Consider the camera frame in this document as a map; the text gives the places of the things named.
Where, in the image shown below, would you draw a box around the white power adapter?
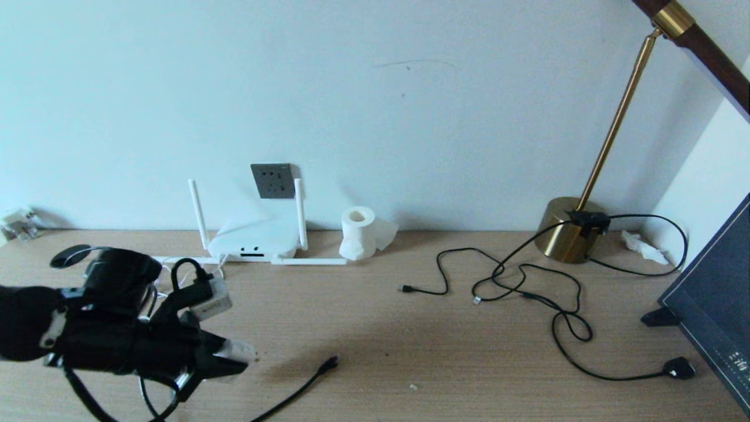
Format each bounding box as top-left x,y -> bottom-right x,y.
218,338 -> 257,365

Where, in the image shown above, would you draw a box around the black ethernet cable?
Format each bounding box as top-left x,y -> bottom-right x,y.
251,356 -> 339,422

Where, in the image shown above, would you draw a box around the white router with antennas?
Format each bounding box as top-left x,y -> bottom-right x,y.
189,179 -> 347,266

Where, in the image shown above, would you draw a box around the clear plastic wrapper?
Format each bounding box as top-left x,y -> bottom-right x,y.
0,206 -> 45,242

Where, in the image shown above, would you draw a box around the white toilet paper roll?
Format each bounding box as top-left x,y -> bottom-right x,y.
339,206 -> 399,261

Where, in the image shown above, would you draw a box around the brass desk lamp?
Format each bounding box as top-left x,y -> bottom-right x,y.
534,0 -> 750,263

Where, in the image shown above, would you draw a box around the crumpled white tissue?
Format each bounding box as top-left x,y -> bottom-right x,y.
621,230 -> 669,266

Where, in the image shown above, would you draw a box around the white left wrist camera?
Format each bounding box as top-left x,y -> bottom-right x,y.
190,277 -> 233,320

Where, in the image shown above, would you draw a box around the black braided left wrist cable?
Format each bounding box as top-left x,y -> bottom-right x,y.
62,258 -> 214,422

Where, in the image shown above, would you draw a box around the grey wall socket plate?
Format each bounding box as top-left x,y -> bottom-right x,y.
251,164 -> 295,199

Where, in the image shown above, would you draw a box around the thin black usb cable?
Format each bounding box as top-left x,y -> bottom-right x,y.
398,247 -> 592,342

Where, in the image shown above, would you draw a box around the black cables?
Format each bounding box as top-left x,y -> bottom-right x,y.
472,213 -> 696,380

